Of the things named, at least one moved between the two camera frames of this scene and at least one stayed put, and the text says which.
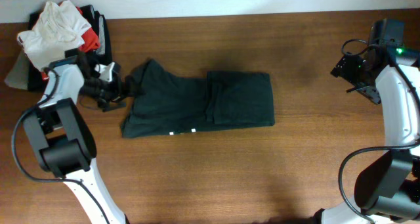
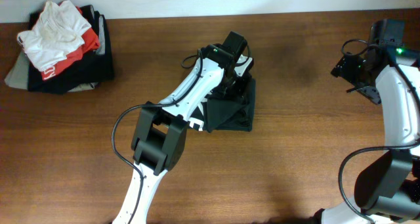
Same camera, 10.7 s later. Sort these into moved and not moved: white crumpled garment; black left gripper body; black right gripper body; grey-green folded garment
Moved: black left gripper body
Not moved: black right gripper body; grey-green folded garment; white crumpled garment
